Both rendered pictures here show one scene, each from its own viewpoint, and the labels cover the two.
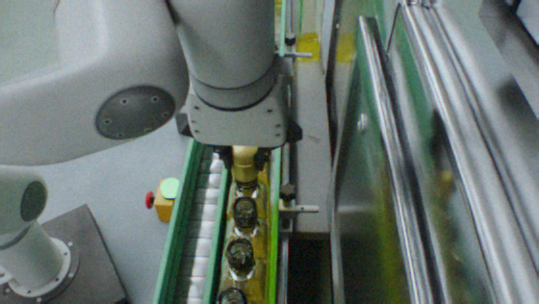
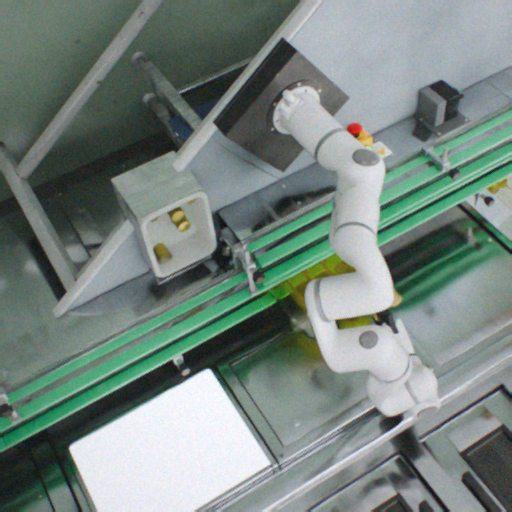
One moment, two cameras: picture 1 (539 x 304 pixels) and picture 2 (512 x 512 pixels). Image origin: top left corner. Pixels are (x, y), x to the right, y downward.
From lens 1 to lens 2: 1.70 m
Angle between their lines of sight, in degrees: 54
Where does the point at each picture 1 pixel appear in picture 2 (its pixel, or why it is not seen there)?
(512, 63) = (385, 457)
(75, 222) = (333, 103)
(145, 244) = not seen: hidden behind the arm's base
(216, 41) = not seen: hidden behind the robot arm
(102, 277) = (293, 151)
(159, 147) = (406, 82)
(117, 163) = (390, 61)
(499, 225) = (353, 457)
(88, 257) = not seen: hidden behind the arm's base
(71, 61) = (390, 408)
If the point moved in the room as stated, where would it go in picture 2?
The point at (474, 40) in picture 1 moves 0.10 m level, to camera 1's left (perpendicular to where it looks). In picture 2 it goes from (395, 445) to (396, 428)
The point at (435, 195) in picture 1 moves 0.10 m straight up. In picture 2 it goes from (359, 437) to (384, 470)
